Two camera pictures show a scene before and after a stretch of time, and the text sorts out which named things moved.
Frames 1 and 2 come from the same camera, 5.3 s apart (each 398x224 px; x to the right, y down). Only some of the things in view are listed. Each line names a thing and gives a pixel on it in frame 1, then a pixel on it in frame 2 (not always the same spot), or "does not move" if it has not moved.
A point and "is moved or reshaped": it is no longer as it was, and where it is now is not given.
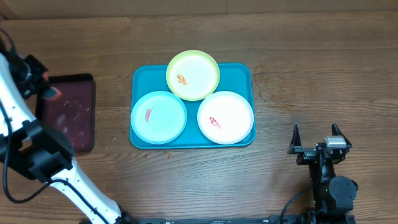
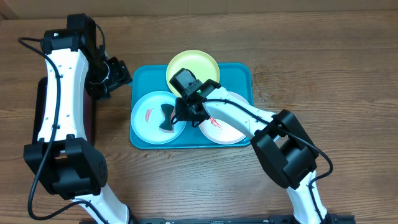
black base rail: [300, 219] does not move
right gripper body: [306, 154] → [186, 114]
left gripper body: [28, 73] → [102, 74]
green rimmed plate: [193, 75] does not move
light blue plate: [158, 117] does not move
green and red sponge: [51, 93] is moved or reshaped
